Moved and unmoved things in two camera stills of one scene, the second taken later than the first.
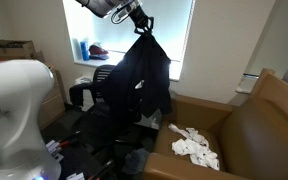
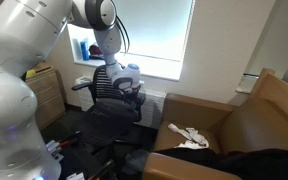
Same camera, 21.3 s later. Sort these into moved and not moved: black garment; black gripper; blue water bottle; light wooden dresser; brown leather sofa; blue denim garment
Moved: black garment; black gripper
Not moved: blue denim garment; light wooden dresser; brown leather sofa; blue water bottle
